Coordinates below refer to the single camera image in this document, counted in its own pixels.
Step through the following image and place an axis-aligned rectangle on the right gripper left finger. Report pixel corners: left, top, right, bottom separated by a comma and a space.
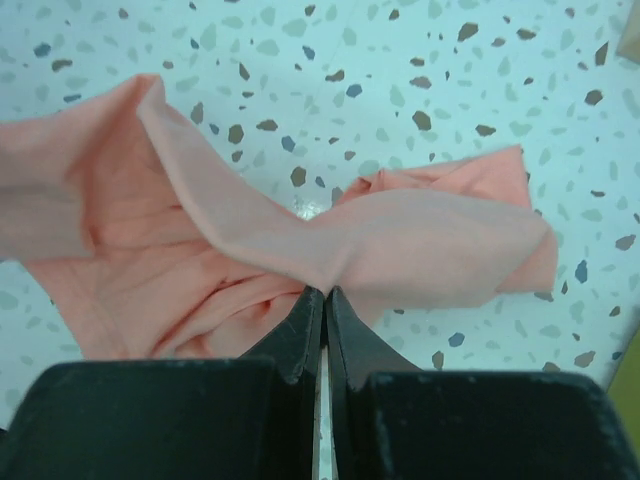
1, 288, 323, 479

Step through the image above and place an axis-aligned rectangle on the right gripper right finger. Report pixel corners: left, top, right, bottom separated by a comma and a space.
325, 289, 639, 479

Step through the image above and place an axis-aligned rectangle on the wooden compartment tray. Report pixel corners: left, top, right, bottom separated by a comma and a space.
616, 0, 640, 64

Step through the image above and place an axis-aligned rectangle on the salmon pink t-shirt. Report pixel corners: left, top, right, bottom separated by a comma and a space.
1, 75, 558, 360

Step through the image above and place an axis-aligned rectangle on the olive green t-shirt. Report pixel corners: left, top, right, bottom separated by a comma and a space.
608, 339, 639, 437

